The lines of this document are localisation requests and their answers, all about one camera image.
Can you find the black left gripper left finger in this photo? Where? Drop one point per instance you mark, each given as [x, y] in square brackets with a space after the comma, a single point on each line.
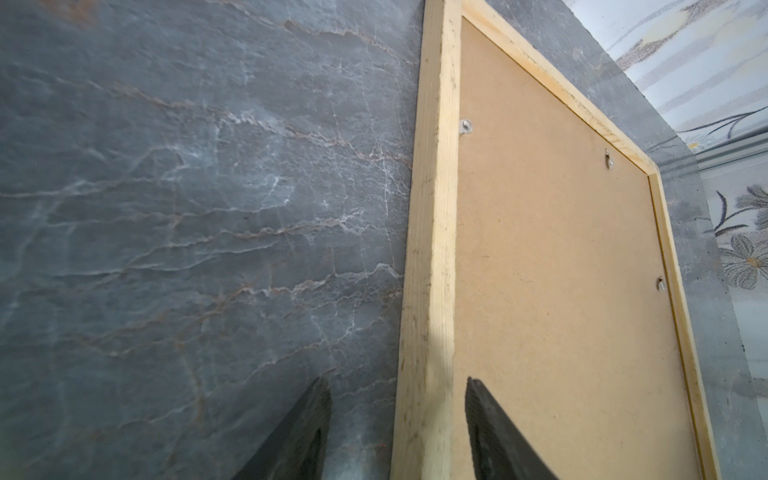
[296, 447]

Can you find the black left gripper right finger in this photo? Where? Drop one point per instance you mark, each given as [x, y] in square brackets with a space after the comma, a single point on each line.
[499, 449]

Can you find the light wooden picture frame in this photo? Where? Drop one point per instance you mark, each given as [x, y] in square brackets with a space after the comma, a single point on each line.
[431, 439]

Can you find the aluminium corner post right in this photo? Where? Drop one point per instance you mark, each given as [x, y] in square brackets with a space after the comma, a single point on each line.
[741, 148]

